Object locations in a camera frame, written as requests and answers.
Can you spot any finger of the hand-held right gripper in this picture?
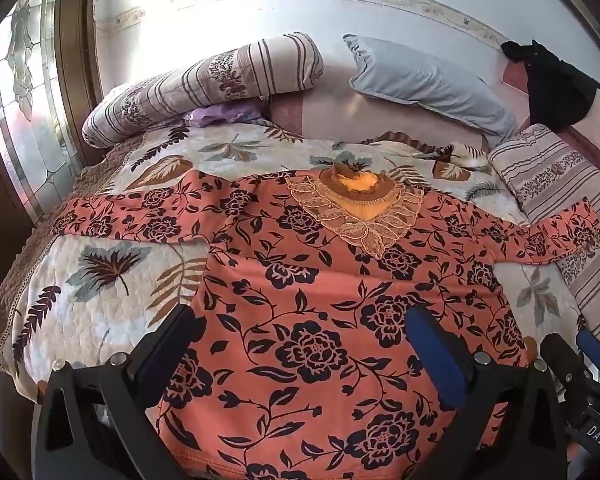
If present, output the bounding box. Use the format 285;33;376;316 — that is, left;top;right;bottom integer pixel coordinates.
576;329;600;386
539;332;593;398

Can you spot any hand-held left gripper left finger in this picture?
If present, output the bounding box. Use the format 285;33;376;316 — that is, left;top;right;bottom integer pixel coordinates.
34;304;207;480

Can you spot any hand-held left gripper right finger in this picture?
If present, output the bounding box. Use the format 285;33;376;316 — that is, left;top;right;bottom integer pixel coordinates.
405;305;572;480

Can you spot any orange floral long-sleeve top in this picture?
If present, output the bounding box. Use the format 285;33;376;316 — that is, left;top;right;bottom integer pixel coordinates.
52;162;600;480

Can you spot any leaf print plush blanket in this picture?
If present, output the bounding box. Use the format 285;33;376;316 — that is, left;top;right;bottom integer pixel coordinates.
7;122;588;401

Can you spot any short striped floral pillow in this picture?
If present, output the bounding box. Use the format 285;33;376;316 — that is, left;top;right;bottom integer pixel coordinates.
487;122;600;356

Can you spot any purple cloth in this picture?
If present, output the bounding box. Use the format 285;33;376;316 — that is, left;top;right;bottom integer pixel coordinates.
182;100;263;127

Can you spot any long striped floral bolster pillow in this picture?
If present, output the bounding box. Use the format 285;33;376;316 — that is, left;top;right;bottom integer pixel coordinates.
81;32;326;150

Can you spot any black garment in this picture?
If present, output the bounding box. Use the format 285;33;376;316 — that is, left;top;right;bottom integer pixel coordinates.
500;39;600;127

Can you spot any pink bed sheet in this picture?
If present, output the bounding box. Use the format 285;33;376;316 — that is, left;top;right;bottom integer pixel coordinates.
269;57;533;146

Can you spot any grey pillow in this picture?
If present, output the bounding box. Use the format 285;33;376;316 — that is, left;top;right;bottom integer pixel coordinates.
342;34;518;150

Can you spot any stained glass window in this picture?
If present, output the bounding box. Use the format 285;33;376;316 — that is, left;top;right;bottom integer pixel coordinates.
0;0;81;213

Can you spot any wooden window frame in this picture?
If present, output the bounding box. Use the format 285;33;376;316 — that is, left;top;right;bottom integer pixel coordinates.
54;0;107;166

